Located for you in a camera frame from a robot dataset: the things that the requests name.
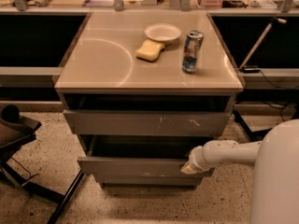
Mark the grey drawer cabinet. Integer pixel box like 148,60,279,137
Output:
51,9,246,190

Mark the blue silver drink can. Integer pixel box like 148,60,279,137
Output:
182,30,204,74

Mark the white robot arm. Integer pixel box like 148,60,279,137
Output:
181,119,299,224

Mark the black stand right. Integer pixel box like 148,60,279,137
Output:
233,105,299,143

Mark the grey top drawer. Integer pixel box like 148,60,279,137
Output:
64,110,230,136

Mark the grey bottom drawer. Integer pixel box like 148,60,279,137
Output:
96,176,202,186

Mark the white pole with base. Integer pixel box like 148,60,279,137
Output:
239,17,287,70

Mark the white bowl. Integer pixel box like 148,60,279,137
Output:
145,23,181,44

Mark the black stand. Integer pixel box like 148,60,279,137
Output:
233,105,299,143
0,105,84,224

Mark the black stand left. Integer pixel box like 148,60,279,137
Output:
0,105,84,224

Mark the yellow sponge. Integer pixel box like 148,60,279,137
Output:
135,39,165,62

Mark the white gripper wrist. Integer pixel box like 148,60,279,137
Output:
180,146,211,175

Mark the grey drawer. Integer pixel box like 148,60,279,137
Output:
78,136,212,182
96,176,202,186
64,110,230,136

